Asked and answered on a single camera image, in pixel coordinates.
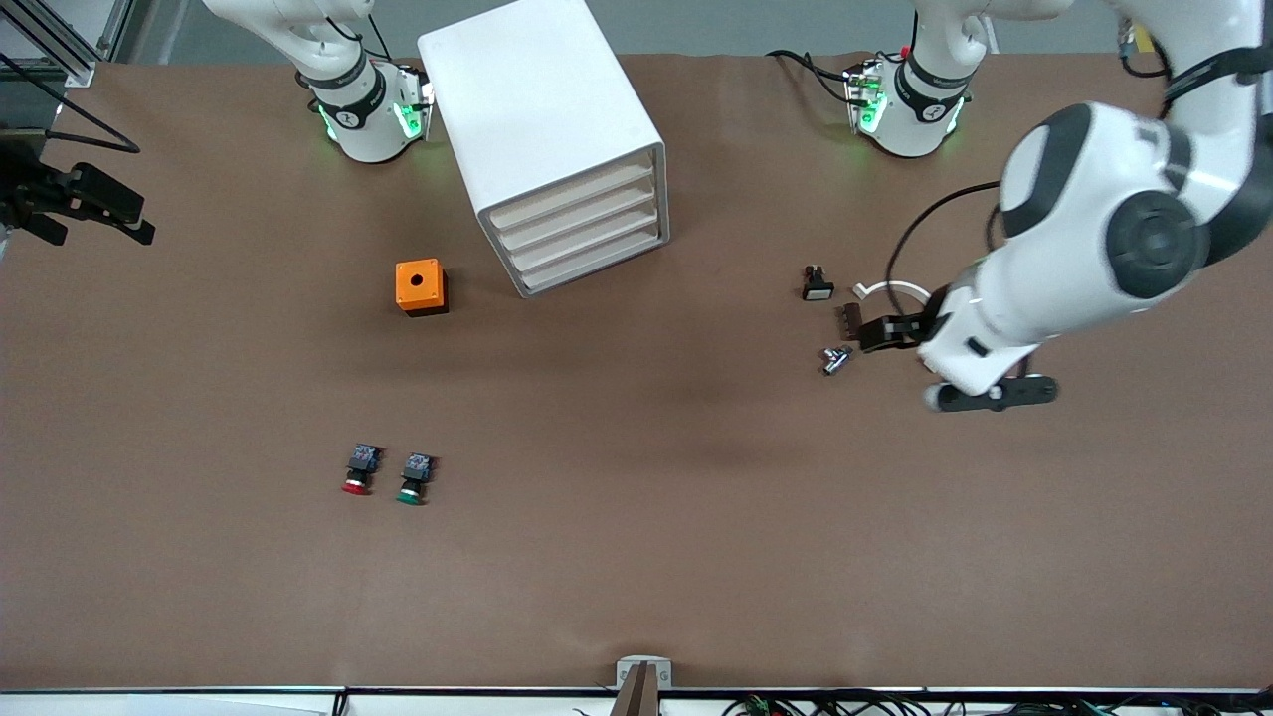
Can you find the red push button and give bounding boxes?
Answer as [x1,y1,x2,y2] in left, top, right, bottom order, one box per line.
[341,444,384,496]

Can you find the orange button box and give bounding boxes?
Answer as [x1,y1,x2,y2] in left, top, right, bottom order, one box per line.
[395,259,450,318]

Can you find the green push button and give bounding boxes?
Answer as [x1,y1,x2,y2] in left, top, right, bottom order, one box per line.
[395,452,437,506]

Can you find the white curved plastic clip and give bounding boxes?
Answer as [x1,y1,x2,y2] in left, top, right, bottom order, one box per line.
[852,281,936,305]

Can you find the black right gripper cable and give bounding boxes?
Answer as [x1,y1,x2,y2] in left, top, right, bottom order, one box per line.
[0,50,141,156]

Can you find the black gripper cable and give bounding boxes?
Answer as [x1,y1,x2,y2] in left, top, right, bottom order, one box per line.
[884,182,1001,299]
[0,50,141,156]

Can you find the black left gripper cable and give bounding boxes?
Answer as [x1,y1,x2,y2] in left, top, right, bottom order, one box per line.
[884,182,1001,299]

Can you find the aluminium frame profile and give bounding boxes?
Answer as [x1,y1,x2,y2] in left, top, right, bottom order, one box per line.
[0,0,135,86]

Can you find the black base cable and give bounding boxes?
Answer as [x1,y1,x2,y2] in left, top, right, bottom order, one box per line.
[766,48,856,105]

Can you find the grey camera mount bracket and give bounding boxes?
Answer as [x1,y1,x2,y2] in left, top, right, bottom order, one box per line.
[616,655,673,716]

